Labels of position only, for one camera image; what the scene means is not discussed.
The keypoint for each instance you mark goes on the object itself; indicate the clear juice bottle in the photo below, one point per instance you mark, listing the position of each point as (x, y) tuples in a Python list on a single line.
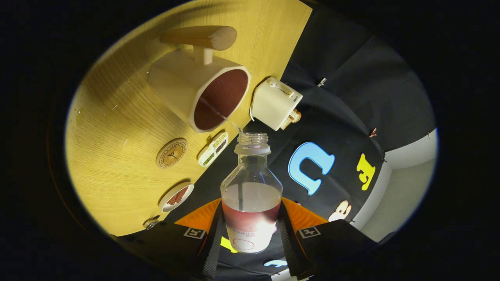
[(250, 195)]

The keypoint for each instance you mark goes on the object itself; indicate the wooden clothes peg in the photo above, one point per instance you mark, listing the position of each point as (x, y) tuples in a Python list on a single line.
[(373, 132)]

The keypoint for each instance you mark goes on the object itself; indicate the white toaster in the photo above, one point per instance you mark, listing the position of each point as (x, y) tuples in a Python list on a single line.
[(273, 103)]

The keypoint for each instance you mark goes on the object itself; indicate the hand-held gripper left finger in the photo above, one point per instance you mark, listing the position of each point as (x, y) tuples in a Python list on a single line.
[(213, 249)]

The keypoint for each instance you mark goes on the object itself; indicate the wooden table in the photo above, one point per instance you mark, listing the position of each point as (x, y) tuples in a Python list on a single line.
[(117, 156)]

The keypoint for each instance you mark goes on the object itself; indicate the round white plate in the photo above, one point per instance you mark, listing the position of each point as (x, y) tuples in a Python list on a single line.
[(186, 193)]

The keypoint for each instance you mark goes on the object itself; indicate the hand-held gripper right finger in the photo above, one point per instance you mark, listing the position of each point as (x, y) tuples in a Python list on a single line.
[(289, 246)]

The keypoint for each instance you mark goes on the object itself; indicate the toasted bread slice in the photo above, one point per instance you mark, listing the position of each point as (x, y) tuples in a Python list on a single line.
[(287, 124), (296, 115)]

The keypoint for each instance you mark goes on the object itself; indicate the silver metal clip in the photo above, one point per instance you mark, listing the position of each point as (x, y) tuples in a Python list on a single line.
[(322, 82)]

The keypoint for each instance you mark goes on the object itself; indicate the white divided sauce dish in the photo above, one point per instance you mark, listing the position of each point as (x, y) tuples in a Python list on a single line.
[(213, 149)]

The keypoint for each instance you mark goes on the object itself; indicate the round wooden coaster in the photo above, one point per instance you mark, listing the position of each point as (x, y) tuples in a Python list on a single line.
[(171, 153)]

